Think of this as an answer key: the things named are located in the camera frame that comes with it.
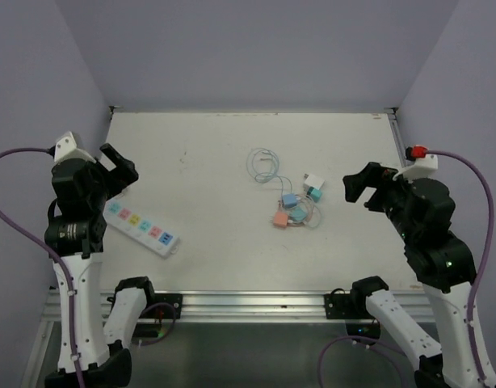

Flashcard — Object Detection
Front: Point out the mint green charger plug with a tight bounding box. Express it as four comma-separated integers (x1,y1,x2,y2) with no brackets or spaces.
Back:
289,206,308,223

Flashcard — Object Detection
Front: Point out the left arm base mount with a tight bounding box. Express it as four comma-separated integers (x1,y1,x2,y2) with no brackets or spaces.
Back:
106,292,183,339

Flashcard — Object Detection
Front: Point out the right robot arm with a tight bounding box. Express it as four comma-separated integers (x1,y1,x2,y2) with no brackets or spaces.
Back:
343,162,496,387

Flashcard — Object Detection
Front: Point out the light blue charger plug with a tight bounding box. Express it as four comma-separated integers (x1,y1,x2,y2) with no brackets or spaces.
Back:
280,193,298,209

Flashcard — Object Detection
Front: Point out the white charger plug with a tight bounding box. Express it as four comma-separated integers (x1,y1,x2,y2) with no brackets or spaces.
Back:
303,174,325,190

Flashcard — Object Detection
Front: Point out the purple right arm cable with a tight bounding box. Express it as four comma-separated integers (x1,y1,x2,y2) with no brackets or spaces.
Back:
317,150,496,388

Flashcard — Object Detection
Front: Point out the aluminium table rail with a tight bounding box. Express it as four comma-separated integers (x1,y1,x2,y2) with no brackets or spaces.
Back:
41,290,435,323

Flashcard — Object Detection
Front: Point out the orange charger plug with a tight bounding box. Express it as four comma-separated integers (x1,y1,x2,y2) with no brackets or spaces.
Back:
271,211,290,229

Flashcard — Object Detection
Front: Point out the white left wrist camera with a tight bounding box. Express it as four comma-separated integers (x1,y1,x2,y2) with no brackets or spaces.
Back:
53,131,96,165

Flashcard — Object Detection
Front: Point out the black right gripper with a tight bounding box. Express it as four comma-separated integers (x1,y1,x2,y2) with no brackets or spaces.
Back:
343,160,420,241

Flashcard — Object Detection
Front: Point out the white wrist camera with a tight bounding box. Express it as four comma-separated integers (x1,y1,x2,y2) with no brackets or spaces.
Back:
53,131,96,165
393,145,439,182

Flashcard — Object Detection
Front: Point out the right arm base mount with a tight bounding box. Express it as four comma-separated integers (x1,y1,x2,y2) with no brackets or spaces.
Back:
323,288,381,339

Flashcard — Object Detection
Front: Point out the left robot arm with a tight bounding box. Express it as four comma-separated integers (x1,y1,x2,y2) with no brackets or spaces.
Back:
44,143,158,387

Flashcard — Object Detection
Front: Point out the right side aluminium rail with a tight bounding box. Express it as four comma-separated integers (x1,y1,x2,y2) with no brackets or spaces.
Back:
385,108,408,167

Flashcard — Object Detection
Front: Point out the mint green charging cable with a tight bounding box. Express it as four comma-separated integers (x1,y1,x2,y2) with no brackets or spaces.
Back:
246,146,296,203

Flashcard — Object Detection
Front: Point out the teal dual usb charger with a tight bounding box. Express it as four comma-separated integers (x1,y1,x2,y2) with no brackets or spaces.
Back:
306,187,322,203

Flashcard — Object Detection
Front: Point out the white power strip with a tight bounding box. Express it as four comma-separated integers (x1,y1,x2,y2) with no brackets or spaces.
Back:
103,199,180,259

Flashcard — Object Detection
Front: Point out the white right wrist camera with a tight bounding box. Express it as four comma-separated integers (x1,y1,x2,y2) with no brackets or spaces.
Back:
393,145,439,182

